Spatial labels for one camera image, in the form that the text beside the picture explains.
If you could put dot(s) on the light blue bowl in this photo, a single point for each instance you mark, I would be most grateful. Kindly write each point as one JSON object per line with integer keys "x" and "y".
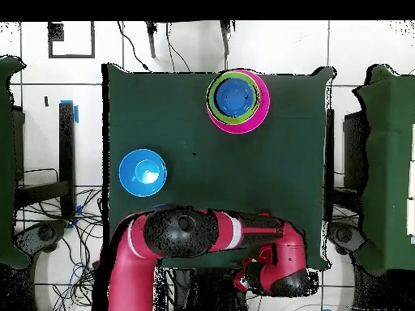
{"x": 142, "y": 172}

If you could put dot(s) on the large pink bowl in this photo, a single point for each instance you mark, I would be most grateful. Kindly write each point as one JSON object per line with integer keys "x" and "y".
{"x": 259, "y": 120}

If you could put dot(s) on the green bowl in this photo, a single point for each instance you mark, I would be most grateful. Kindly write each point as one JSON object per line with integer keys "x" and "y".
{"x": 212, "y": 103}

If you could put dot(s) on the small dark blue bowl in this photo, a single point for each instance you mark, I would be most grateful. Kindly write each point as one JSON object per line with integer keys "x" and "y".
{"x": 234, "y": 97}

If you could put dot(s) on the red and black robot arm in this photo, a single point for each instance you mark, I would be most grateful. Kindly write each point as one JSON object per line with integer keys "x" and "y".
{"x": 129, "y": 275}

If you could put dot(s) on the dark green table cloth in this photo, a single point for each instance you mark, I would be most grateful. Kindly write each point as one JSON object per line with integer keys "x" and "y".
{"x": 6, "y": 162}
{"x": 178, "y": 97}
{"x": 385, "y": 162}

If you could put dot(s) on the black metal stand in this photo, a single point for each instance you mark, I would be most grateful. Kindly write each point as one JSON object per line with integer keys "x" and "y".
{"x": 66, "y": 155}

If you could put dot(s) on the black stand leg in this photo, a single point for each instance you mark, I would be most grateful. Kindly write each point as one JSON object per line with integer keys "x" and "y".
{"x": 151, "y": 39}
{"x": 225, "y": 35}

